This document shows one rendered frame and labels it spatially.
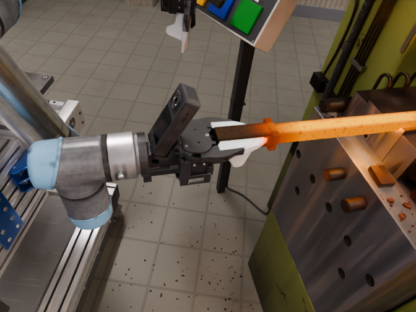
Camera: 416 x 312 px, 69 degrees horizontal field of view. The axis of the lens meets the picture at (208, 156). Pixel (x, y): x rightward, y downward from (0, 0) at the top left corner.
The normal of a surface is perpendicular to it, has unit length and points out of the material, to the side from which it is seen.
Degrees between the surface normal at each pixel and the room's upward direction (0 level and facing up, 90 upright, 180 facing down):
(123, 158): 49
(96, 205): 90
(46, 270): 0
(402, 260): 90
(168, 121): 61
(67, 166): 56
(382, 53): 90
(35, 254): 0
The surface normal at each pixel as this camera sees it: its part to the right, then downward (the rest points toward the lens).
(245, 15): -0.64, 0.03
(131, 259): 0.08, -0.67
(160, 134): -0.80, -0.19
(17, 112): 0.50, 0.68
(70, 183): 0.22, 0.73
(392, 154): -0.97, 0.11
